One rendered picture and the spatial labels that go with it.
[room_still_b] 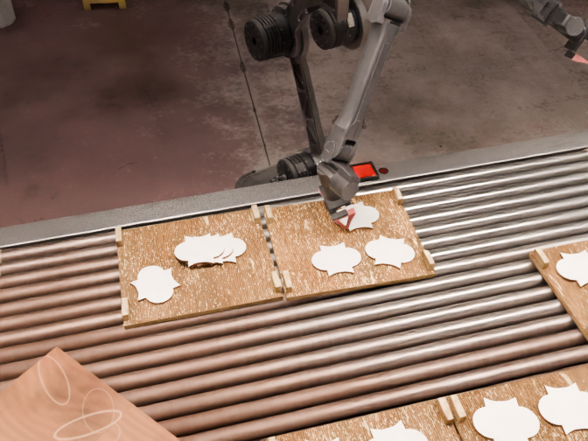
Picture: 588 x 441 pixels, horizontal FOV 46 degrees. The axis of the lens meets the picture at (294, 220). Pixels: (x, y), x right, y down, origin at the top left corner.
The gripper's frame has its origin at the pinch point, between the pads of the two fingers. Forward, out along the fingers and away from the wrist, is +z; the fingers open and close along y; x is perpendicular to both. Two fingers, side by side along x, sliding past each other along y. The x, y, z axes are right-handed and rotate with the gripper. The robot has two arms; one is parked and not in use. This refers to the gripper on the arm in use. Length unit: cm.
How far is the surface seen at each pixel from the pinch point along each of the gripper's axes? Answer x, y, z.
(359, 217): -4.8, -1.6, 2.0
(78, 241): 72, 14, -15
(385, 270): -4.6, -22.5, 2.7
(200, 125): 38, 188, 90
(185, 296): 47, -16, -10
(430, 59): -112, 217, 129
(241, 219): 27.2, 8.1, -5.2
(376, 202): -12.0, 3.9, 4.8
